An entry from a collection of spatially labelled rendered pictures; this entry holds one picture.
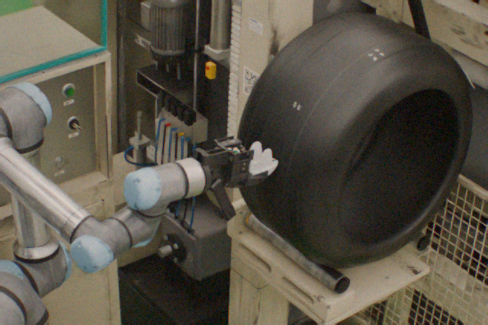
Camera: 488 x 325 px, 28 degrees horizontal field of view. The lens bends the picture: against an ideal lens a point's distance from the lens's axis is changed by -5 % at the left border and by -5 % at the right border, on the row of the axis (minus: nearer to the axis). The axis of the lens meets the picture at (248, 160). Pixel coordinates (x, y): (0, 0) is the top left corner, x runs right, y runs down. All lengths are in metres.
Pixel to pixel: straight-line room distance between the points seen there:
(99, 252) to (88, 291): 0.96
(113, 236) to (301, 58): 0.58
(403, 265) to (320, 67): 0.69
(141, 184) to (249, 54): 0.66
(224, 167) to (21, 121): 0.45
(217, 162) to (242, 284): 0.87
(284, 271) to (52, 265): 0.56
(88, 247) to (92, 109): 0.78
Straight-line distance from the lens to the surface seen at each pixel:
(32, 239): 2.36
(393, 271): 2.62
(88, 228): 1.98
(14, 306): 1.64
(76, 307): 2.91
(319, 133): 2.11
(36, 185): 2.04
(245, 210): 2.57
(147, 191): 1.95
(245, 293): 2.87
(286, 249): 2.48
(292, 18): 2.42
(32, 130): 2.21
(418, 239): 2.55
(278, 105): 2.19
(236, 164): 2.06
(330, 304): 2.40
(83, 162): 2.73
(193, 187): 2.01
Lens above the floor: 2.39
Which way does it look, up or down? 32 degrees down
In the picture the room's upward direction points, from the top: 3 degrees clockwise
